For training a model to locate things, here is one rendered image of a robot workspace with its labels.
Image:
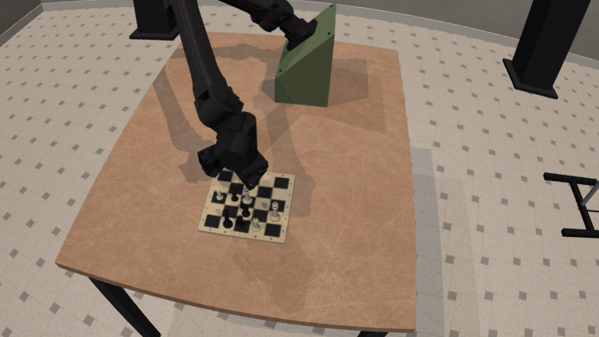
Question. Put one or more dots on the chessboard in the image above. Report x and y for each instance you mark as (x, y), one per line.
(271, 187)

